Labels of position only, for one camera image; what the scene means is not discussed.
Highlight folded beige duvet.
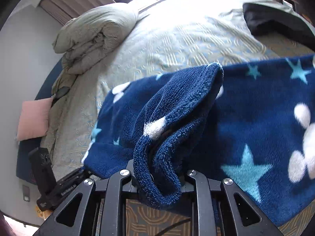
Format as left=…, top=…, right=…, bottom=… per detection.
left=52, top=3, right=139, bottom=75

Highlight pink pillow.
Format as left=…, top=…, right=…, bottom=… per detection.
left=17, top=98, right=53, bottom=142

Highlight navy star fleece pants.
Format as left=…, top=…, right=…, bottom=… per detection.
left=82, top=55, right=314, bottom=225

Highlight black folded garment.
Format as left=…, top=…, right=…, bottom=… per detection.
left=243, top=3, right=314, bottom=51

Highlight patterned blue bedspread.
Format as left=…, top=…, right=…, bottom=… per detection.
left=41, top=0, right=314, bottom=235

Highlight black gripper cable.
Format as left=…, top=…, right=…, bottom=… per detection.
left=147, top=217, right=193, bottom=236

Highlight dark blue headboard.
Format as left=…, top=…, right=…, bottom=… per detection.
left=16, top=59, right=62, bottom=185

